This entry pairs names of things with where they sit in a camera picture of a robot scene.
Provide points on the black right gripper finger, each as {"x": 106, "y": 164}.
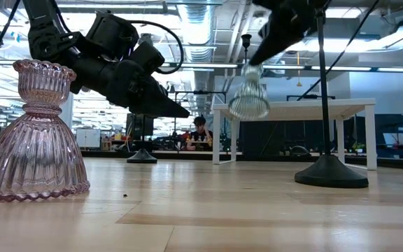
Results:
{"x": 278, "y": 35}

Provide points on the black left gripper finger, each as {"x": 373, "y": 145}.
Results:
{"x": 156, "y": 105}

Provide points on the tall black candlestick holder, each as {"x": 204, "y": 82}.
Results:
{"x": 142, "y": 157}
{"x": 331, "y": 171}
{"x": 246, "y": 40}

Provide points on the pink ribbed glass candle holder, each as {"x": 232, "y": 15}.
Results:
{"x": 33, "y": 157}

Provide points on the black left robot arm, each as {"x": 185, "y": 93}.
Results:
{"x": 47, "y": 38}

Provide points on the black computer monitor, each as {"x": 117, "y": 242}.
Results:
{"x": 133, "y": 126}

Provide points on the white pillar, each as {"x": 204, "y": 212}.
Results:
{"x": 68, "y": 112}

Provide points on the hanging yellow pendant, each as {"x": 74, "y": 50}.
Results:
{"x": 298, "y": 83}

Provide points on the person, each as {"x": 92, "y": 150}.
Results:
{"x": 199, "y": 134}

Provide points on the white cabinet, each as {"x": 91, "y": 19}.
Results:
{"x": 87, "y": 138}

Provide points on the white table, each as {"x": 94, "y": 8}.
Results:
{"x": 292, "y": 110}

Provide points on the blue and black machine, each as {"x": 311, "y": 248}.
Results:
{"x": 394, "y": 126}

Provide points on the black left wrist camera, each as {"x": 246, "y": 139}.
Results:
{"x": 147, "y": 57}

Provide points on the silver ventilation duct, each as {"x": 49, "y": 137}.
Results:
{"x": 198, "y": 31}

